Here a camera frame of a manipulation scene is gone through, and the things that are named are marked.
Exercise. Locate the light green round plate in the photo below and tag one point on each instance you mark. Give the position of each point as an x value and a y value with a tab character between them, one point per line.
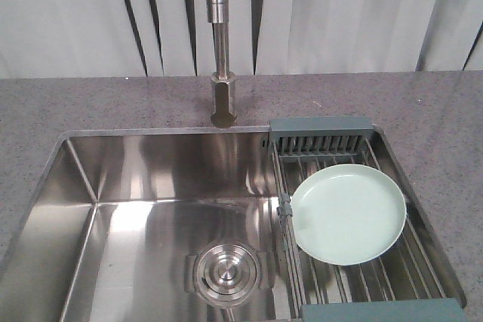
347	214

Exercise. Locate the grey sink drying rack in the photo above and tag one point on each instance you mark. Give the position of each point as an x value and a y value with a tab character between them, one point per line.
415	268

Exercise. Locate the steel kitchen faucet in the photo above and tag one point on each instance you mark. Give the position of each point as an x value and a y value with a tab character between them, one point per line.
223	80

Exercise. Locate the stainless steel sink basin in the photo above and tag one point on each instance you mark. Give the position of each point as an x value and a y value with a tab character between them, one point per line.
116	212

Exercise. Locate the round steel sink drain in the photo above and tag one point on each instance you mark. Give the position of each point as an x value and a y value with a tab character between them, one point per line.
228	274

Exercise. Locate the white pleated curtain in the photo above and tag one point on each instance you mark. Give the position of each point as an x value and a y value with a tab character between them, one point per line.
94	38

